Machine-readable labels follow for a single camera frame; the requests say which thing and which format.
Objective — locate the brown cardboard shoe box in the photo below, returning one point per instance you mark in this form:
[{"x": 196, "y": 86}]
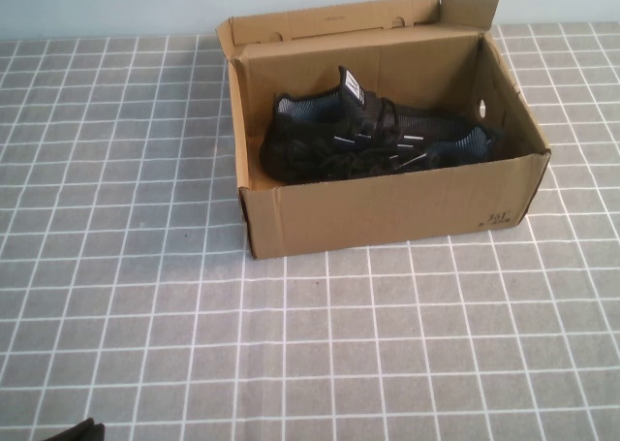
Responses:
[{"x": 387, "y": 213}]

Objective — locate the grey checked tablecloth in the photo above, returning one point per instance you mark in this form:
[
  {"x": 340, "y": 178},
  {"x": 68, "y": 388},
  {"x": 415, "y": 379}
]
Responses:
[{"x": 339, "y": 339}]

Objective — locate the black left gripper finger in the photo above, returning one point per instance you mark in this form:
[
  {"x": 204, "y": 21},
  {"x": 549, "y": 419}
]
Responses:
[
  {"x": 80, "y": 432},
  {"x": 98, "y": 433}
]

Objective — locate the black sneaker with laces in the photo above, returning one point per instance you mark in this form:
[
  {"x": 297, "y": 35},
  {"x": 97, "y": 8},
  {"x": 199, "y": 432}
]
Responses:
[{"x": 460, "y": 143}]

